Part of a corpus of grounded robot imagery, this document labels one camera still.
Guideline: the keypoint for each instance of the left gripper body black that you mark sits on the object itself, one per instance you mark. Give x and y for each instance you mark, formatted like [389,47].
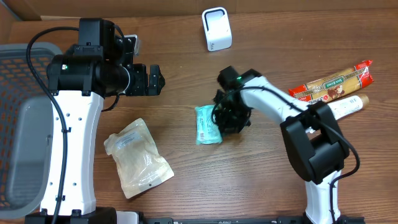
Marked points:
[142,79]

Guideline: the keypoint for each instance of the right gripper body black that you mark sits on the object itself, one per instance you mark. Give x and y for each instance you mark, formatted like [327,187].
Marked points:
[232,115]

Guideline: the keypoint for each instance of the teal snack packet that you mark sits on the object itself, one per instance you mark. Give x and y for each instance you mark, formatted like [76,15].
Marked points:
[207,130]

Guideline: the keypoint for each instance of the beige mushroom pouch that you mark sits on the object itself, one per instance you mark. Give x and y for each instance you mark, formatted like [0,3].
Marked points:
[139,164]

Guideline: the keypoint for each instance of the white cosmetic tube gold cap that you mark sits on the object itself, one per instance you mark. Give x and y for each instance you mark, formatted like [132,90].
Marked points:
[349,105]

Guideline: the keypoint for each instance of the red orange pasta package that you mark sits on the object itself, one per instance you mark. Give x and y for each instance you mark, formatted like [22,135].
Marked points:
[336,85]

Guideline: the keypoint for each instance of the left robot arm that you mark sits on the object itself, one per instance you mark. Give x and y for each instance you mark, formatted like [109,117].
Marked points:
[99,65]

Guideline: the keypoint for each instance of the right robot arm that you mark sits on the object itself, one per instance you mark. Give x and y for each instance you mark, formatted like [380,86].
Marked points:
[312,138]

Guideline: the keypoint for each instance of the white barcode scanner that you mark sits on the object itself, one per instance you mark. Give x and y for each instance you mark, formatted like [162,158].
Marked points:
[217,29]

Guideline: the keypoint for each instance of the grey plastic shopping basket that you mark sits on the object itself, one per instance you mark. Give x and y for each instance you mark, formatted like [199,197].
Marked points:
[26,135]

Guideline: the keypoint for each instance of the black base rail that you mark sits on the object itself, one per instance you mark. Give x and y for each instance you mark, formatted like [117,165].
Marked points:
[224,221]

